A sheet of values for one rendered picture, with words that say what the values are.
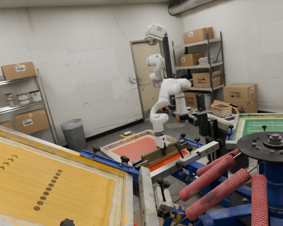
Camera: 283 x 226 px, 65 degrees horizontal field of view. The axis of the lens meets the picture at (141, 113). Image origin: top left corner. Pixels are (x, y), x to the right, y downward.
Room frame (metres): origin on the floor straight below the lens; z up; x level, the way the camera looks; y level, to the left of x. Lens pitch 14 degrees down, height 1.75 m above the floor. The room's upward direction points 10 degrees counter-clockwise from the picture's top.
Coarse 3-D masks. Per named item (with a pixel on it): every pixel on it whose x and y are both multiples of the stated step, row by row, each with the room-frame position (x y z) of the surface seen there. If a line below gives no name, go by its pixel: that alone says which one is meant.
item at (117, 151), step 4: (128, 144) 1.98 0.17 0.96; (132, 144) 1.97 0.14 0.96; (120, 148) 1.92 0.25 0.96; (124, 148) 1.90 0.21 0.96; (116, 152) 1.84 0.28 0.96; (120, 152) 1.83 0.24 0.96; (120, 156) 1.74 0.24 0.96; (128, 156) 1.72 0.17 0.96; (132, 160) 1.64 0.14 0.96; (156, 164) 1.50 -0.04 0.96; (160, 164) 1.49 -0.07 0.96; (164, 164) 1.48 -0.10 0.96; (152, 168) 1.45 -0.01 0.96; (156, 168) 1.44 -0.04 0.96
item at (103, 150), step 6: (144, 132) 2.16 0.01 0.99; (150, 132) 2.14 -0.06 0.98; (126, 138) 2.07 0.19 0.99; (132, 138) 2.08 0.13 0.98; (168, 138) 1.89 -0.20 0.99; (174, 138) 1.85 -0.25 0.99; (108, 144) 1.98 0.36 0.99; (114, 144) 1.98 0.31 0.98; (120, 144) 2.01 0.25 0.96; (102, 150) 1.87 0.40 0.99; (108, 156) 1.73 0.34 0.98; (114, 156) 1.69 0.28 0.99; (120, 162) 1.56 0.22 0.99
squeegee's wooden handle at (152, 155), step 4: (176, 140) 1.63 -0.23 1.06; (168, 144) 1.58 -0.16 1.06; (172, 144) 1.59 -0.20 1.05; (180, 144) 1.63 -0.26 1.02; (160, 148) 1.54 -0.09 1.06; (168, 148) 1.57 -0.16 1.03; (172, 148) 1.59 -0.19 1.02; (176, 148) 1.60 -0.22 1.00; (148, 152) 1.50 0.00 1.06; (152, 152) 1.49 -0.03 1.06; (156, 152) 1.51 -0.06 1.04; (160, 152) 1.53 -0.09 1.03; (168, 152) 1.56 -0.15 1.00; (144, 156) 1.46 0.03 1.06; (148, 156) 1.47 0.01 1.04; (152, 156) 1.49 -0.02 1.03; (156, 156) 1.51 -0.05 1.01; (160, 156) 1.52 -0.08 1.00; (144, 160) 1.45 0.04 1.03; (148, 160) 1.47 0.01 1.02; (152, 160) 1.49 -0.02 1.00
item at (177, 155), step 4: (140, 140) 2.03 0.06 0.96; (144, 140) 2.02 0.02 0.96; (148, 140) 2.00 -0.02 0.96; (152, 140) 1.98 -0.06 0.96; (136, 144) 1.95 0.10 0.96; (184, 152) 1.61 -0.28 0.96; (188, 152) 1.60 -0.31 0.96; (172, 156) 1.58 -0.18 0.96; (176, 156) 1.57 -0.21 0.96; (180, 156) 1.55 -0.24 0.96; (164, 160) 1.54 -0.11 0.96; (168, 160) 1.53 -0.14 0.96; (172, 160) 1.52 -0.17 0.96
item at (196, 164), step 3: (192, 162) 1.28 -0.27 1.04; (195, 162) 1.27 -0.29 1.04; (198, 162) 1.27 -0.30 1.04; (183, 165) 1.31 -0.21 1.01; (186, 165) 1.28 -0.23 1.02; (189, 165) 1.26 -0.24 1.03; (192, 165) 1.24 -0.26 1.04; (195, 165) 1.23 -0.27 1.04; (198, 165) 1.23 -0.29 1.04; (201, 165) 1.22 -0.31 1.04; (204, 165) 1.22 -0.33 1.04; (186, 168) 1.29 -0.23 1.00; (192, 168) 1.24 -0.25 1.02; (195, 168) 1.21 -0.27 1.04; (198, 168) 1.20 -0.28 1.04; (195, 171) 1.22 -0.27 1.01
